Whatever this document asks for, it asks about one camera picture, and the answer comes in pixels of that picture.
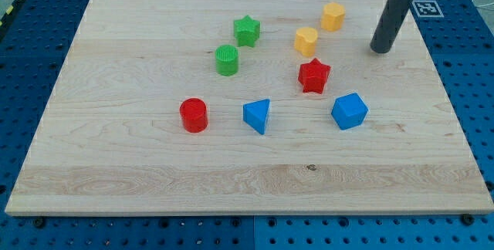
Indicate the white fiducial marker tag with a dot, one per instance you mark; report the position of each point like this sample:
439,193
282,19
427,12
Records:
427,9

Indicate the yellow heart block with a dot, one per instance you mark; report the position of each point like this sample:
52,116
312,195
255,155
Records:
305,41

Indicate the green star block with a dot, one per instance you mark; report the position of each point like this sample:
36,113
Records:
246,31

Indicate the green cylinder block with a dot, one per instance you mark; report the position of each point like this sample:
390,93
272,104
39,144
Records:
226,60

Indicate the blue triangle block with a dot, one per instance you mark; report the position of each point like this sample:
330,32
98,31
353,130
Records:
255,114

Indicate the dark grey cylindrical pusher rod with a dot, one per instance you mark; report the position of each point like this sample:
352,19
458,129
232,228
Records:
389,25

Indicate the red cylinder block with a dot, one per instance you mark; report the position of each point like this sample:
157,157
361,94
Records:
194,115

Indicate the yellow hexagon block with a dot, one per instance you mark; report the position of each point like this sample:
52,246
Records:
332,17

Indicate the red star block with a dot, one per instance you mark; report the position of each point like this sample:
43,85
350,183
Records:
313,76

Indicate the light wooden board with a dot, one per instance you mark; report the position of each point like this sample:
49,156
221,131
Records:
111,141

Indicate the blue cube block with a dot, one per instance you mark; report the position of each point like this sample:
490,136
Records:
349,111

